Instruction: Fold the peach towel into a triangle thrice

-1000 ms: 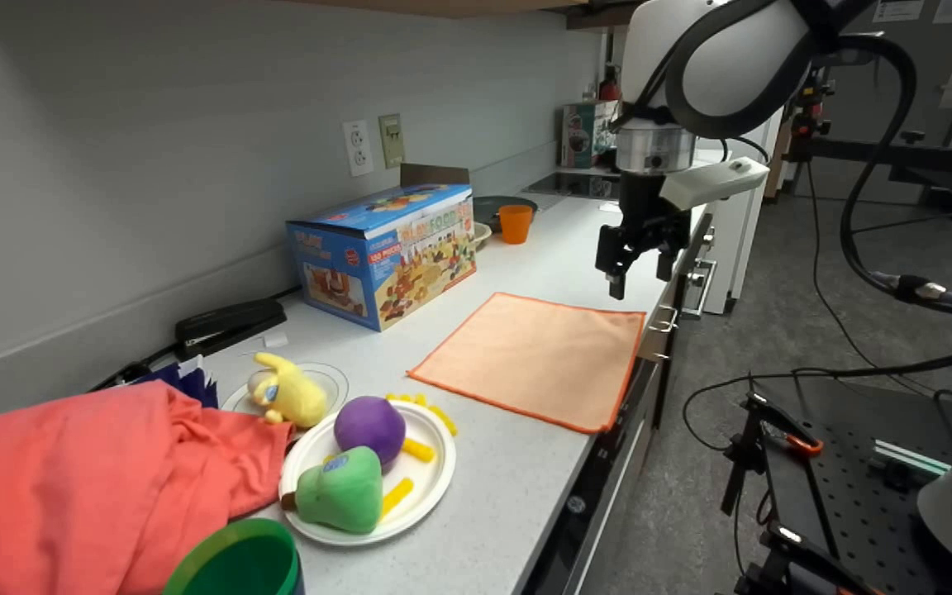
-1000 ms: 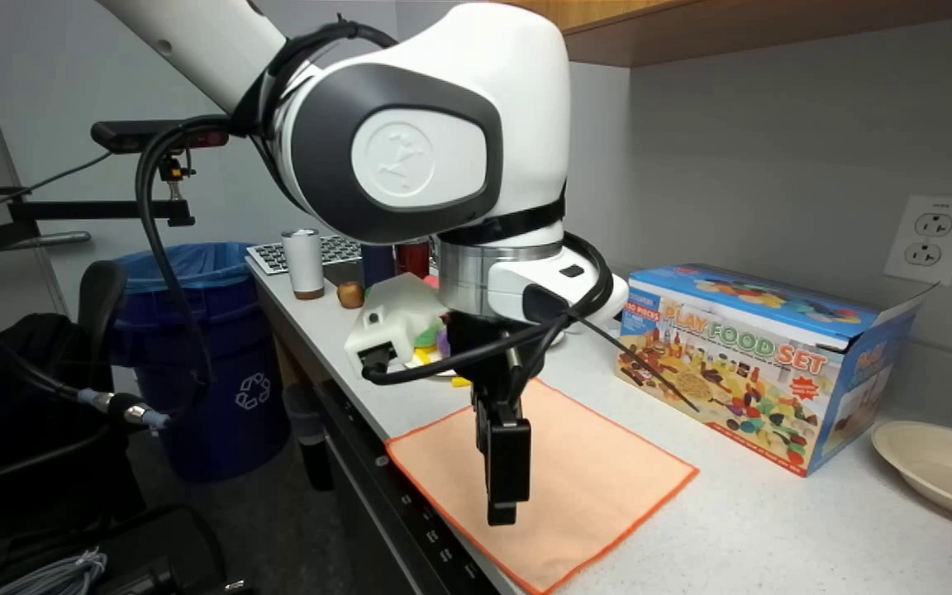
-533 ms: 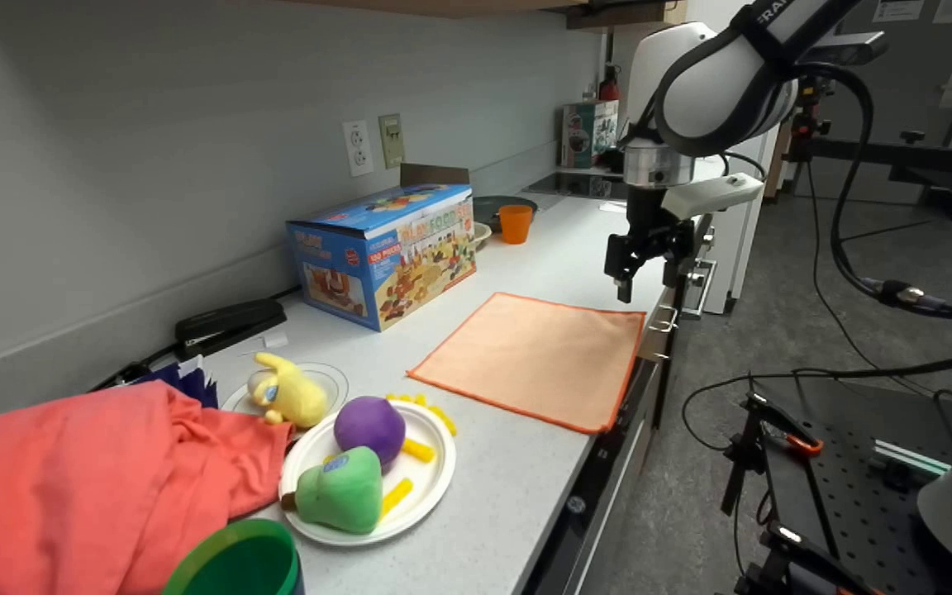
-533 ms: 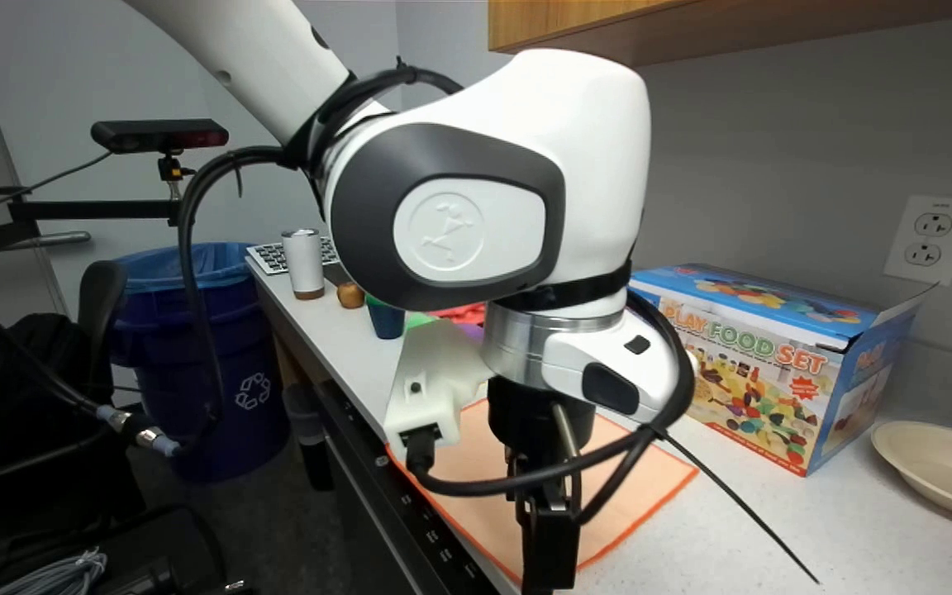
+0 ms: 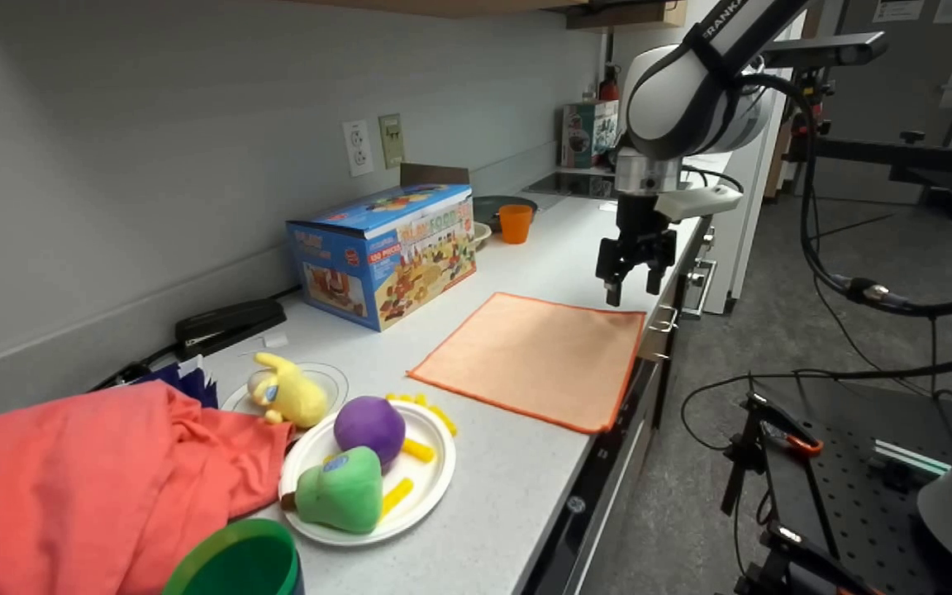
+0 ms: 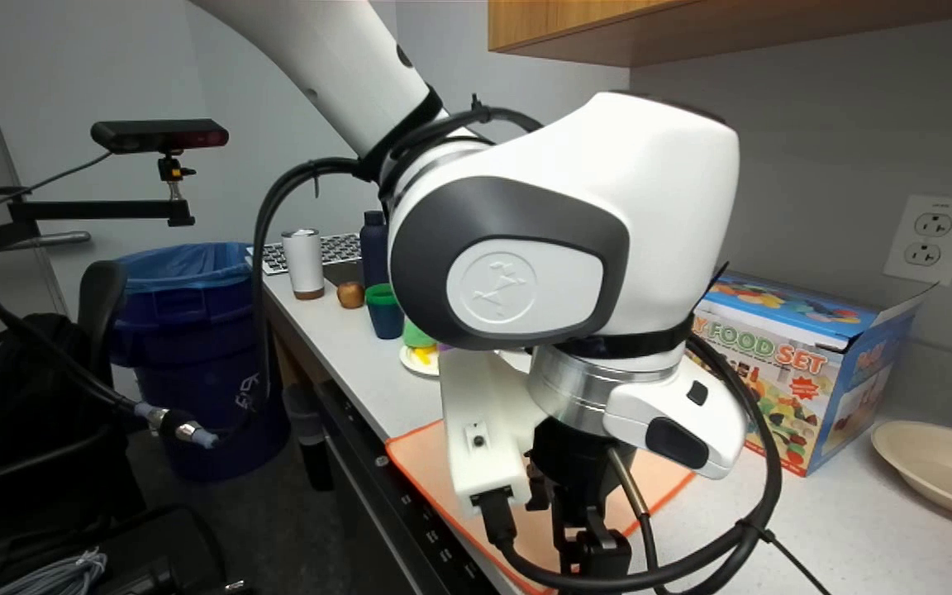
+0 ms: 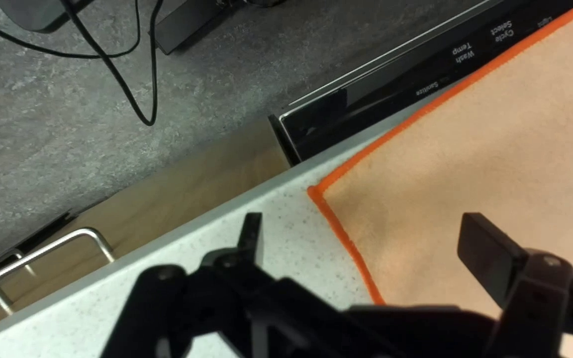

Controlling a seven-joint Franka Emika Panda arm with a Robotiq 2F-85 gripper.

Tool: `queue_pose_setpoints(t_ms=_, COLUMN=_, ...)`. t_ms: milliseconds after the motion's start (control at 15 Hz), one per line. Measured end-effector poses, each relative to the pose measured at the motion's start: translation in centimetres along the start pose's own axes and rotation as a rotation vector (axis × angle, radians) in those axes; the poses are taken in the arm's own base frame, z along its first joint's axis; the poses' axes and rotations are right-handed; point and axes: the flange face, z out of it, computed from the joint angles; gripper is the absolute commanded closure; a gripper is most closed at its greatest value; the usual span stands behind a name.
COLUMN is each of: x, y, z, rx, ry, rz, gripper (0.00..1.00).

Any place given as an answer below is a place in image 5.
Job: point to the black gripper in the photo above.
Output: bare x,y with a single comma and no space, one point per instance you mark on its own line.
638,231

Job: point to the peach towel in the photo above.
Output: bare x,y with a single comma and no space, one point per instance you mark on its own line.
531,357

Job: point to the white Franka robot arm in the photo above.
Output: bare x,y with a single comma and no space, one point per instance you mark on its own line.
694,87

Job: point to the black cooktop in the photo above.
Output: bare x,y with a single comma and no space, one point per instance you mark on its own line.
571,187

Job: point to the orange cup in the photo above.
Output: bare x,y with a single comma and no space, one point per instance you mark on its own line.
516,221

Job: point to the black tripod with clamp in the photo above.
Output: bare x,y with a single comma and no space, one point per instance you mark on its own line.
768,423

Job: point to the red bottle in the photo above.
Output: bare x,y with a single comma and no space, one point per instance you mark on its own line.
610,87

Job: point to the counter cabinet with drawers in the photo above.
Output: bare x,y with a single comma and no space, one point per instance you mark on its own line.
596,507

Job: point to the colourful play food box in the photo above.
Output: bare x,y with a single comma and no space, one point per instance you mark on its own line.
381,260

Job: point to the yellow toy fry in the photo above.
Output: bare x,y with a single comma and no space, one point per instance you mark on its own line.
418,450
397,498

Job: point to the white round plate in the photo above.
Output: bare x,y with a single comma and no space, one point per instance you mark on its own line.
426,485

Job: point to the purple plush ball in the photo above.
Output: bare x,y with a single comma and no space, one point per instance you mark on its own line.
367,426

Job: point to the small clear plate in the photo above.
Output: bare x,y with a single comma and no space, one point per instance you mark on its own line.
330,380

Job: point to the black perforated table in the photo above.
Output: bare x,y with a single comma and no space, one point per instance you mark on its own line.
860,507

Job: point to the yellow plush toy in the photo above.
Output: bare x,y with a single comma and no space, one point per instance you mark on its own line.
294,393

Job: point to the green plush pear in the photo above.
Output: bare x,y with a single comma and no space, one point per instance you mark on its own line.
340,492

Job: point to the black stapler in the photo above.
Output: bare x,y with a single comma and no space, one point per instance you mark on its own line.
229,322

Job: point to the dark blue cloth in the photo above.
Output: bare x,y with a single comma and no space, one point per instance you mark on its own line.
188,383

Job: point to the green bowl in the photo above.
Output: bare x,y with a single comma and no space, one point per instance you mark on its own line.
239,562

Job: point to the coral red cloth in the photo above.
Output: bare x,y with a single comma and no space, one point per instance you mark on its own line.
89,485

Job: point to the white flat wrist bracket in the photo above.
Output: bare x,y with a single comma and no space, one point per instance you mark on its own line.
702,201

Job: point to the greenish wall switch plate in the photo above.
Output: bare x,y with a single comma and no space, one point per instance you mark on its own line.
390,139

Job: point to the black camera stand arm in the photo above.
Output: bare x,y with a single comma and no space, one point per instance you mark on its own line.
908,161

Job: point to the black stereo camera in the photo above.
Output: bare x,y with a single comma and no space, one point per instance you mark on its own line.
825,46

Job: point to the white wall outlet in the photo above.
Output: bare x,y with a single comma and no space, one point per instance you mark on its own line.
357,147

